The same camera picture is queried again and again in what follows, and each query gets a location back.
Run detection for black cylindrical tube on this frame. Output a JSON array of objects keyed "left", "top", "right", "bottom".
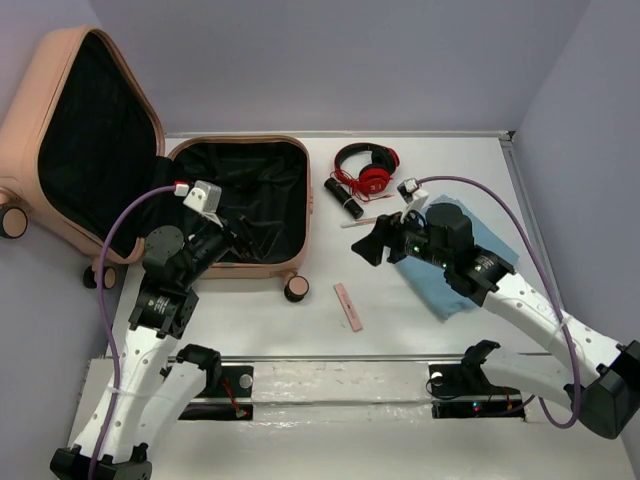
[{"left": 324, "top": 178, "right": 364, "bottom": 220}]

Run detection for light blue towel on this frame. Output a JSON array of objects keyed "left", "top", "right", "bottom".
[{"left": 392, "top": 194, "right": 521, "bottom": 324}]

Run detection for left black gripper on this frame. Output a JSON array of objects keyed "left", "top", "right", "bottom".
[{"left": 179, "top": 203, "right": 284, "bottom": 286}]

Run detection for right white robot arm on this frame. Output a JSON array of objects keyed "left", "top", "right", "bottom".
[{"left": 351, "top": 203, "right": 639, "bottom": 439}]

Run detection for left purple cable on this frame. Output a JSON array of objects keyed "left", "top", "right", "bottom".
[{"left": 87, "top": 184, "right": 176, "bottom": 480}]

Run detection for white pink thin stick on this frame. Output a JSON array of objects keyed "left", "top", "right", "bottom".
[{"left": 340, "top": 217, "right": 377, "bottom": 228}]

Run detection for pink hard-shell suitcase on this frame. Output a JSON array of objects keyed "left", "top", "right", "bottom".
[{"left": 1, "top": 26, "right": 312, "bottom": 302}]

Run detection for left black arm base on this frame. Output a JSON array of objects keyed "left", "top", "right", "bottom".
[{"left": 179, "top": 364, "right": 254, "bottom": 422}]

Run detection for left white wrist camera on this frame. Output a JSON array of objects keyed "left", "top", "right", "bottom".
[{"left": 174, "top": 180, "right": 223, "bottom": 227}]

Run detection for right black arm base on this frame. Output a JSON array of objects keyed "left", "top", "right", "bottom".
[{"left": 425, "top": 363, "right": 526, "bottom": 420}]

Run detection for red black headphones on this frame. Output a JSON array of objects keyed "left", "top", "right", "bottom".
[{"left": 332, "top": 142, "right": 400, "bottom": 203}]

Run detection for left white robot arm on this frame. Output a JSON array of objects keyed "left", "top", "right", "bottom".
[{"left": 50, "top": 216, "right": 262, "bottom": 479}]

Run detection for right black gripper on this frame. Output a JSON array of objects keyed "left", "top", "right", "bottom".
[{"left": 350, "top": 204, "right": 451, "bottom": 269}]

